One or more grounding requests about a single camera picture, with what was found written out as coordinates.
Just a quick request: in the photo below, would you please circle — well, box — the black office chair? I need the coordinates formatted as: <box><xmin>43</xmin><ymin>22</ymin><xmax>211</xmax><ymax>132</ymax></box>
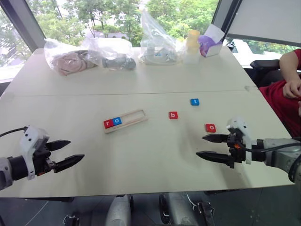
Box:
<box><xmin>249</xmin><ymin>59</ymin><xmax>287</xmax><ymax>88</ymax></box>

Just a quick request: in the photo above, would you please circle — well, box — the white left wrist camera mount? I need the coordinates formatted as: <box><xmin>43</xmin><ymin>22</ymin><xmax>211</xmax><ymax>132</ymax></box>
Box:
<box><xmin>19</xmin><ymin>126</ymin><xmax>50</xmax><ymax>181</ymax></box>

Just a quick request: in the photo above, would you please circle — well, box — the silver robot right leg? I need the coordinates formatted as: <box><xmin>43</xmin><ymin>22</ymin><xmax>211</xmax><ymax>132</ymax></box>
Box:
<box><xmin>158</xmin><ymin>192</ymin><xmax>205</xmax><ymax>226</ymax></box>

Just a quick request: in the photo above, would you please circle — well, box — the silver robot leg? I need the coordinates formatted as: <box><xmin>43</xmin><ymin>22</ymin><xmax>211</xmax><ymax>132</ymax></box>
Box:
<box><xmin>158</xmin><ymin>192</ymin><xmax>205</xmax><ymax>226</ymax></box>
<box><xmin>104</xmin><ymin>194</ymin><xmax>135</xmax><ymax>226</ymax></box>

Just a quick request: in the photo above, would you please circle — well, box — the person's bare hand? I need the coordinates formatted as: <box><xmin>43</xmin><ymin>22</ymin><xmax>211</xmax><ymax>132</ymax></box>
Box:
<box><xmin>282</xmin><ymin>79</ymin><xmax>301</xmax><ymax>99</ymax></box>

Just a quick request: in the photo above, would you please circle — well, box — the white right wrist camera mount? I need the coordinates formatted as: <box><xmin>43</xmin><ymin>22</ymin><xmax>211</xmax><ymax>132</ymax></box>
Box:
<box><xmin>226</xmin><ymin>116</ymin><xmax>253</xmax><ymax>165</ymax></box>

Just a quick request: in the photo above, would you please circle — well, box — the silver robot left leg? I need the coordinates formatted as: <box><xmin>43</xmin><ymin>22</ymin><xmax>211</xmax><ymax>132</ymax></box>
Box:
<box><xmin>104</xmin><ymin>194</ymin><xmax>135</xmax><ymax>226</ymax></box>

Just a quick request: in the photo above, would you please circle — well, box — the yellow capped plastic bottle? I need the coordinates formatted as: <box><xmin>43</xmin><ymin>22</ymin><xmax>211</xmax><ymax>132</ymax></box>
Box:
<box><xmin>184</xmin><ymin>29</ymin><xmax>200</xmax><ymax>64</ymax></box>

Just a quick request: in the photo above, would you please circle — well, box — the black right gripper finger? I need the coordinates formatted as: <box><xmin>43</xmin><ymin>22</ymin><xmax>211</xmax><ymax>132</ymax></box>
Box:
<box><xmin>202</xmin><ymin>134</ymin><xmax>230</xmax><ymax>144</ymax></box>
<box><xmin>195</xmin><ymin>151</ymin><xmax>230</xmax><ymax>165</ymax></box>

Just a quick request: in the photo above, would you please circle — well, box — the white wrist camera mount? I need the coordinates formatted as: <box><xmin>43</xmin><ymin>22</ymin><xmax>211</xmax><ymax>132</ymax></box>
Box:
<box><xmin>226</xmin><ymin>116</ymin><xmax>253</xmax><ymax>165</ymax></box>
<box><xmin>19</xmin><ymin>126</ymin><xmax>50</xmax><ymax>181</ymax></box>

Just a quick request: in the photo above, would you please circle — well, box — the wooden letter tray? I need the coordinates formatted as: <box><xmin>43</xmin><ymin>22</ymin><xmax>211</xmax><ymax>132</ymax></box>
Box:
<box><xmin>103</xmin><ymin>109</ymin><xmax>148</xmax><ymax>135</ymax></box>

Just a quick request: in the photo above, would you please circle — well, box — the plastic bag with pink cloth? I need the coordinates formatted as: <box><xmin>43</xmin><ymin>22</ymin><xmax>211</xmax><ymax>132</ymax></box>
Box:
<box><xmin>43</xmin><ymin>38</ymin><xmax>99</xmax><ymax>76</ymax></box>

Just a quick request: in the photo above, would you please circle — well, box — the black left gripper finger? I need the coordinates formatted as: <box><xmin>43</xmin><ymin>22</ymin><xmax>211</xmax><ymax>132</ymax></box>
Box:
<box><xmin>46</xmin><ymin>139</ymin><xmax>71</xmax><ymax>152</ymax></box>
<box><xmin>53</xmin><ymin>154</ymin><xmax>85</xmax><ymax>174</ymax></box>

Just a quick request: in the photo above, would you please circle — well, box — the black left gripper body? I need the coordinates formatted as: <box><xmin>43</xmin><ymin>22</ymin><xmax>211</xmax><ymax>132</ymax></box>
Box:
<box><xmin>32</xmin><ymin>142</ymin><xmax>57</xmax><ymax>177</ymax></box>

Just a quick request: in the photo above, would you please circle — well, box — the tall clear plastic bag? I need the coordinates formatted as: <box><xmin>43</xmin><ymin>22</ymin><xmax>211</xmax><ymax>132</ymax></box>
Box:
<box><xmin>137</xmin><ymin>9</ymin><xmax>186</xmax><ymax>65</ymax></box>

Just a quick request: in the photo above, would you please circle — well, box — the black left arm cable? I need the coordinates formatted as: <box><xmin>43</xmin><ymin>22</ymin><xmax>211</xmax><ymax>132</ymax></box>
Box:
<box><xmin>0</xmin><ymin>127</ymin><xmax>29</xmax><ymax>138</ymax></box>

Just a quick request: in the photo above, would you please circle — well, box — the person in red shirt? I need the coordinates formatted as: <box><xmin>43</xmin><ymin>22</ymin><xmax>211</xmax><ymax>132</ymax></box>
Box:
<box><xmin>258</xmin><ymin>48</ymin><xmax>301</xmax><ymax>138</ymax></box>

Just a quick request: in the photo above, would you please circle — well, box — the purple and white box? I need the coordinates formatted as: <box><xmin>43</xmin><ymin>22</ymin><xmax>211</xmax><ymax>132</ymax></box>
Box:
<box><xmin>198</xmin><ymin>23</ymin><xmax>225</xmax><ymax>58</ymax></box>

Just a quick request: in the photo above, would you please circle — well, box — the plastic bag with grey item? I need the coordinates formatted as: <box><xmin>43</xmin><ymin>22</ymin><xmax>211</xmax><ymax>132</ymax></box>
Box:
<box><xmin>81</xmin><ymin>37</ymin><xmax>137</xmax><ymax>71</ymax></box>

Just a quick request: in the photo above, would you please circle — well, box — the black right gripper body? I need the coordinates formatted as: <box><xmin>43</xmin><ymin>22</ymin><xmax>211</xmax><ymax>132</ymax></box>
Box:
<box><xmin>226</xmin><ymin>132</ymin><xmax>247</xmax><ymax>169</ymax></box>

